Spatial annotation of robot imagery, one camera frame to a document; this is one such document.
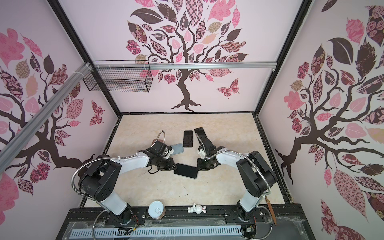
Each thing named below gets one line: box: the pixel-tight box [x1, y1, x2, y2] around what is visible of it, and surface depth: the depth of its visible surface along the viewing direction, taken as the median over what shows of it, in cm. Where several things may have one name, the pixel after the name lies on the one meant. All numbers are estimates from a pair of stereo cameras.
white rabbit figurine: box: [187, 203, 207, 214], surface depth 75 cm
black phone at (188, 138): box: [183, 130, 193, 148], surface depth 109 cm
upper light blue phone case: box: [170, 143, 184, 155], surface depth 101 cm
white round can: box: [148, 200, 166, 220], surface depth 72 cm
